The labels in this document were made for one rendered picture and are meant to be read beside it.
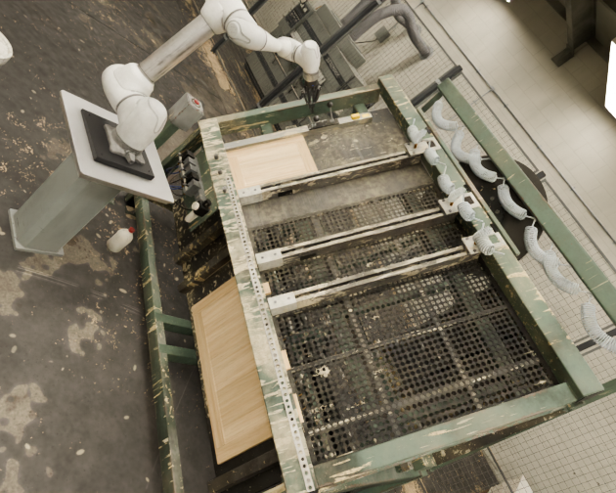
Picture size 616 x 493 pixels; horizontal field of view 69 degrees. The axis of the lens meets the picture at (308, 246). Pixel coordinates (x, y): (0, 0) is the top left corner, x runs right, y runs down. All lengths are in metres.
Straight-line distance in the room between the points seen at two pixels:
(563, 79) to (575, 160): 1.24
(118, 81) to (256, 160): 0.89
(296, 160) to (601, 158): 5.30
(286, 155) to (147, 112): 0.93
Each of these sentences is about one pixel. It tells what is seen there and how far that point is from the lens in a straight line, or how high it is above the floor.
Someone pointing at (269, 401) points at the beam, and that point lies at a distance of 1.96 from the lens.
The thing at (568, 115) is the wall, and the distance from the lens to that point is 7.58.
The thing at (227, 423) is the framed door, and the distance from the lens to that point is 2.46.
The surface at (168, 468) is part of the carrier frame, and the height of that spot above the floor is 0.16.
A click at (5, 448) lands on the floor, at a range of 2.26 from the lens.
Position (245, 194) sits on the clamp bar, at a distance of 2.51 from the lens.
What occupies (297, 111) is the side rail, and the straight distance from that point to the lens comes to 3.08.
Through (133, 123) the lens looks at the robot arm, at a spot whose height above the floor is 0.93.
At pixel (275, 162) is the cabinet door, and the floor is 1.10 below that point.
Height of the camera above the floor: 1.97
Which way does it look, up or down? 21 degrees down
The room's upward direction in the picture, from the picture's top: 55 degrees clockwise
